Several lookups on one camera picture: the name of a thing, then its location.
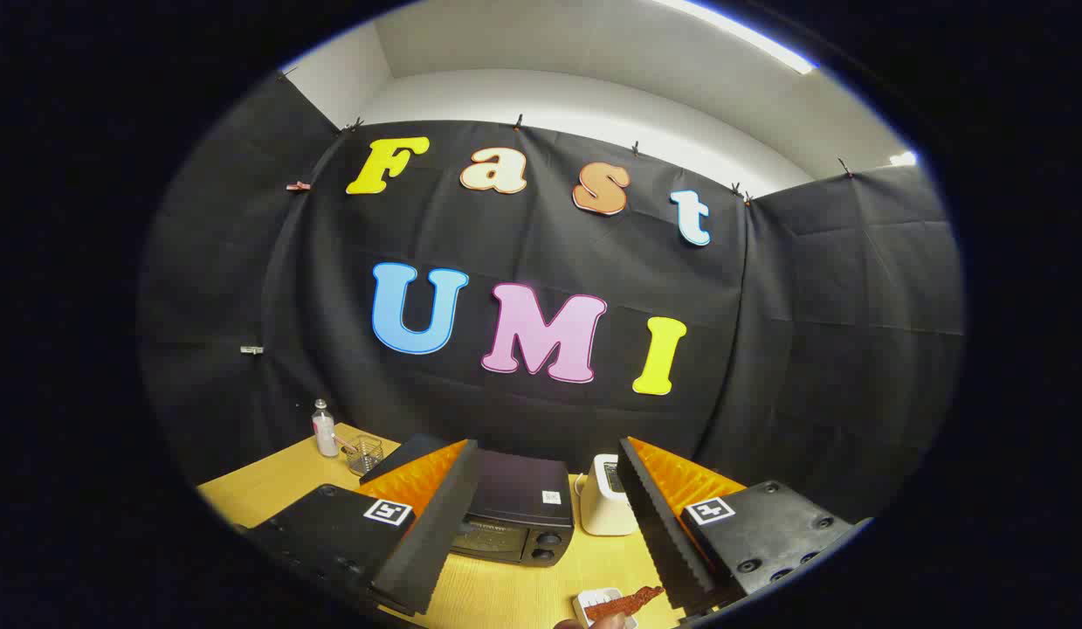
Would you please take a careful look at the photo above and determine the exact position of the small glass cup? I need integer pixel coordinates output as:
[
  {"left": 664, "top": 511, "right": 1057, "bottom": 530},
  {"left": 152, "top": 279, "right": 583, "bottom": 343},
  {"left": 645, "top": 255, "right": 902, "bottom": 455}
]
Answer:
[{"left": 344, "top": 434, "right": 384, "bottom": 477}]

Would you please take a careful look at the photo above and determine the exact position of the small clear bottle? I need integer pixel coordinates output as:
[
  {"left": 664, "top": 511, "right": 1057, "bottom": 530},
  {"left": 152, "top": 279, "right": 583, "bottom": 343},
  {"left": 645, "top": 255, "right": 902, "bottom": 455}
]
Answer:
[{"left": 312, "top": 399, "right": 341, "bottom": 458}]

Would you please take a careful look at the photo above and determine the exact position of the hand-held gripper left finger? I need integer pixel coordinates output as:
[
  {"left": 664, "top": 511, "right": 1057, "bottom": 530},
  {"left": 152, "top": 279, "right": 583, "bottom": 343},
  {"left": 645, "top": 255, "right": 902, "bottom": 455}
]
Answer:
[{"left": 244, "top": 439, "right": 483, "bottom": 617}]

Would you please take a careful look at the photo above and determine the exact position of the white rectangular tray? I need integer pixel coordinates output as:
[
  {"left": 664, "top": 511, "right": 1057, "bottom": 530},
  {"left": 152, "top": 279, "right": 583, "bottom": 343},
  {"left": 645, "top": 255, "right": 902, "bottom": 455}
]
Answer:
[{"left": 573, "top": 587, "right": 637, "bottom": 628}]

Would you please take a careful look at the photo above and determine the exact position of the white box-shaped appliance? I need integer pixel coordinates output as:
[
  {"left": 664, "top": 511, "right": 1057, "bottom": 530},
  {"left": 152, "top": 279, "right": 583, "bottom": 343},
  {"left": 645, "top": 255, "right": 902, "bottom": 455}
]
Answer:
[{"left": 575, "top": 454, "right": 639, "bottom": 536}]

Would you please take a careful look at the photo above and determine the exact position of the black toaster oven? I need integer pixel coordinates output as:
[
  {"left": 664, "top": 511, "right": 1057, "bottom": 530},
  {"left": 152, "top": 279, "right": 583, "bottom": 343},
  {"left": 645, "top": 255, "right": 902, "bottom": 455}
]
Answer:
[{"left": 359, "top": 434, "right": 576, "bottom": 567}]

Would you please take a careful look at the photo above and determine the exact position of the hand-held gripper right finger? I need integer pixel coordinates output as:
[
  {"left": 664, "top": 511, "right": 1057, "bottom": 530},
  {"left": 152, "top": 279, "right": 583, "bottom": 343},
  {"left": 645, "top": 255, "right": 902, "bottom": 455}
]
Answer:
[{"left": 617, "top": 437, "right": 856, "bottom": 614}]

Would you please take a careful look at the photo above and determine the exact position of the brown steak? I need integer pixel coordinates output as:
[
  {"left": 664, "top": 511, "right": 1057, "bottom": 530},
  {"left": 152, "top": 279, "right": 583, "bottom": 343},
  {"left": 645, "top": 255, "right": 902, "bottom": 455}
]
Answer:
[{"left": 584, "top": 585, "right": 665, "bottom": 623}]

